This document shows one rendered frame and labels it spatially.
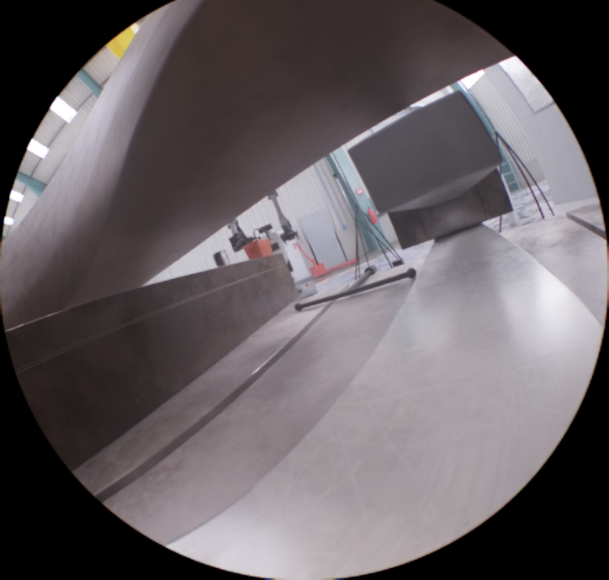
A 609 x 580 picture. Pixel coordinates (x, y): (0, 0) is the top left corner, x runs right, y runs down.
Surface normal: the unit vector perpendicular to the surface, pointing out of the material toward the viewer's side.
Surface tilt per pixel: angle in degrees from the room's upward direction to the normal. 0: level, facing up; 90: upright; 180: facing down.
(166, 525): 0
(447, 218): 90
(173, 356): 90
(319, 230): 90
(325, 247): 90
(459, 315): 0
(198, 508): 0
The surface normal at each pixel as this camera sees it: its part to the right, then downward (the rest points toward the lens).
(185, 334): 0.87, -0.35
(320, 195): 0.01, 0.05
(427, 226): -0.62, 0.30
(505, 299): -0.39, -0.92
